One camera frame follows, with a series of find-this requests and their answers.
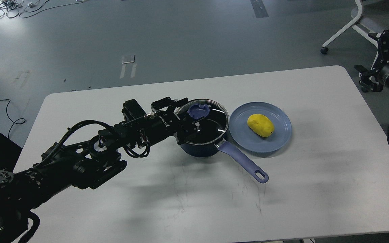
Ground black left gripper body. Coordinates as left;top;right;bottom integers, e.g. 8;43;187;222
143;110;180;142

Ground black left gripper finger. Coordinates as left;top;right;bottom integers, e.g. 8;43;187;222
174;118;199;145
151;97;188;117

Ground glass pot lid blue knob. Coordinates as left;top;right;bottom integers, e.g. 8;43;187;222
176;99;229;145

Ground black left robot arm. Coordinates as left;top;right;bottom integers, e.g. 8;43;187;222
0;97;205;243

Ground dark blue saucepan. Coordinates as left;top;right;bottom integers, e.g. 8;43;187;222
180;120;269;183

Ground white office chair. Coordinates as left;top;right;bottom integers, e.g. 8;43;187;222
320;0;389;54

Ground blue round plate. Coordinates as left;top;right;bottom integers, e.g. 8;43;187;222
229;102;292;153

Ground black floor cable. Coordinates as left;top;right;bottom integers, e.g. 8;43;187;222
0;78;26;138

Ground tangled cables on floor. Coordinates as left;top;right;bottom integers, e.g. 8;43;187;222
0;0;90;22

